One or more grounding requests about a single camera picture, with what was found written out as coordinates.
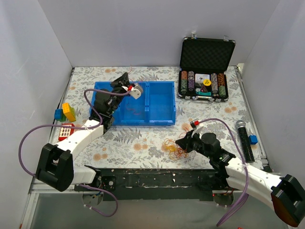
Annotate red orange cable tangle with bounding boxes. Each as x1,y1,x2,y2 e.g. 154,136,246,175
161,126,190,160

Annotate red thin cable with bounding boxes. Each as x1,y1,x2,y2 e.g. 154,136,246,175
125,64,146,116

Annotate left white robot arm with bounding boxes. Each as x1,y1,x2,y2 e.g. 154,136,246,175
35,73,131,191

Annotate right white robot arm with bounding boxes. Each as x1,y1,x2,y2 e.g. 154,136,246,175
176,131,305,228

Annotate floral table mat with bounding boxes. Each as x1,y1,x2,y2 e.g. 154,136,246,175
64,66,255,169

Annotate black base beam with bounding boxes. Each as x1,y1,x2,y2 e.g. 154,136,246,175
73,164,245,202

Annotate blue three-compartment bin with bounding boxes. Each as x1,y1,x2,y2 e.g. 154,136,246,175
89,81,176,126

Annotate black microphone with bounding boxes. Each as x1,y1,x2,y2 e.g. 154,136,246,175
235,120,255,163

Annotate stacked colourful toy bricks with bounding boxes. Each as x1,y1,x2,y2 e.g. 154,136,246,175
54,103,76,123

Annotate small blue block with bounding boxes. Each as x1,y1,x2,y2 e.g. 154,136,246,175
248,135,258,145

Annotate red white toy brick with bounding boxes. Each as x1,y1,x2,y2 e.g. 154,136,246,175
58,123,74,141

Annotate black poker chip case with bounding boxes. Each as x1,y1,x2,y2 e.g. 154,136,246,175
177,33,236,102

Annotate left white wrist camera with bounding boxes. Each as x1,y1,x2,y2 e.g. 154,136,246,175
129,83,143,100

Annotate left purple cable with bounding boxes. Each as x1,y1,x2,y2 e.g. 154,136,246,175
18,88,134,217

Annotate purple cable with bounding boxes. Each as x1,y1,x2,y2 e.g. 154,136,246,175
18,88,134,217
194,118,250,227

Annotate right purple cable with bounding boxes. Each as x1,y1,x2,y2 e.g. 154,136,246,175
194,118,250,227

